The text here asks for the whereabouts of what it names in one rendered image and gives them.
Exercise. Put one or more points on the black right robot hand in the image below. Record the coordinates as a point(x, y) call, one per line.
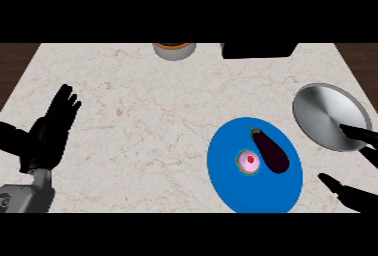
point(357, 196)

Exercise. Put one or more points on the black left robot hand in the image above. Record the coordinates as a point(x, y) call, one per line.
point(47, 133)

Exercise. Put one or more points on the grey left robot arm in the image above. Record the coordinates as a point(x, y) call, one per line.
point(24, 196)

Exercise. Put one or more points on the pink frosted cupcake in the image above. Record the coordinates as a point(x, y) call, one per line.
point(249, 161)

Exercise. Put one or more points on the silver round pan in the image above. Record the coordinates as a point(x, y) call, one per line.
point(326, 116)

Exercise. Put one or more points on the blue round plate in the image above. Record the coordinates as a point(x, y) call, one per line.
point(231, 186)

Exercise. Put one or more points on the dark purple eggplant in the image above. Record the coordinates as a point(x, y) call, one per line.
point(272, 154)

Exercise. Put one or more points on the grey pot with orange rim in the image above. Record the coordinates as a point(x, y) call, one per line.
point(175, 52)

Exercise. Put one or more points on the black appliance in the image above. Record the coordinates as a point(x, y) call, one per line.
point(256, 50)

